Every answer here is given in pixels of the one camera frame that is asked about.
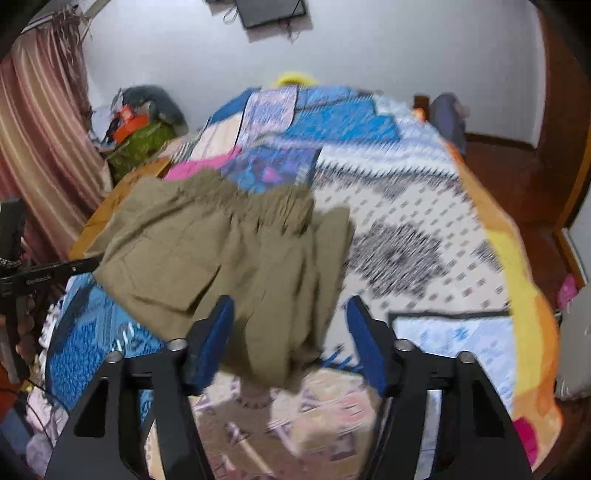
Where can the pale pink cloth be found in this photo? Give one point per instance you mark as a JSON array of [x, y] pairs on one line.
[[44, 429]]

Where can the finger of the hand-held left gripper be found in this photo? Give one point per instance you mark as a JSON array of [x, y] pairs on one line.
[[83, 265]]

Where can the patchwork printed blanket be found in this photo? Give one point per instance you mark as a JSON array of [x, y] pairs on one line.
[[406, 221]]

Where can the grey purple bag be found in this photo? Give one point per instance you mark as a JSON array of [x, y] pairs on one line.
[[448, 120]]

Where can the grey clothes pile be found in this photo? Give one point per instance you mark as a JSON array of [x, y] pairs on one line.
[[159, 99]]

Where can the person's left hand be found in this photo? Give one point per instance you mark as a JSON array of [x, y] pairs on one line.
[[26, 332]]

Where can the striped pink brown curtain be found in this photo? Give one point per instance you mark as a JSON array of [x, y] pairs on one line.
[[41, 115]]

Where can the yellow foam tube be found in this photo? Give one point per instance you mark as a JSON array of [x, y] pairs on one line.
[[293, 78]]

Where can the brown wooden bedpost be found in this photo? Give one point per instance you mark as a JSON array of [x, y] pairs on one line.
[[420, 107]]

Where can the pile of pale clothes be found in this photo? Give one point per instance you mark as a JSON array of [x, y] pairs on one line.
[[104, 115]]

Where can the pink folded cloth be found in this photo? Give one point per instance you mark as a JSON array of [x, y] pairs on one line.
[[198, 166]]

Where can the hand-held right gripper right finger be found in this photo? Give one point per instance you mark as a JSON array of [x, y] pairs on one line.
[[367, 350]]

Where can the olive green pants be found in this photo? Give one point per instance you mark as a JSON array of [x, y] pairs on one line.
[[207, 244]]

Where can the green storage box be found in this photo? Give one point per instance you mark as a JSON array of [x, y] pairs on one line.
[[143, 145]]

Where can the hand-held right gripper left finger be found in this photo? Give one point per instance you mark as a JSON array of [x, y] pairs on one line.
[[210, 346]]

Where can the orange box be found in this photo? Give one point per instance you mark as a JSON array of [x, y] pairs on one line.
[[131, 124]]

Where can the mustard yellow folded cloth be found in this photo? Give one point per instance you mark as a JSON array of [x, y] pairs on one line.
[[99, 217]]

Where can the brown wooden door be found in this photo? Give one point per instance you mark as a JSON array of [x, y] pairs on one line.
[[561, 115]]

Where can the small pink item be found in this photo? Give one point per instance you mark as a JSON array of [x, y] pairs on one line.
[[566, 291]]

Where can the white appliance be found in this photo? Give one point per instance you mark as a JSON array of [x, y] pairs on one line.
[[577, 350]]

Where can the small black wall monitor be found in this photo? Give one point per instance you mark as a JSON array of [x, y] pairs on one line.
[[270, 11]]

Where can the white sliding wardrobe door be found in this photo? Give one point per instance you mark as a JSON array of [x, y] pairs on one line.
[[579, 240]]

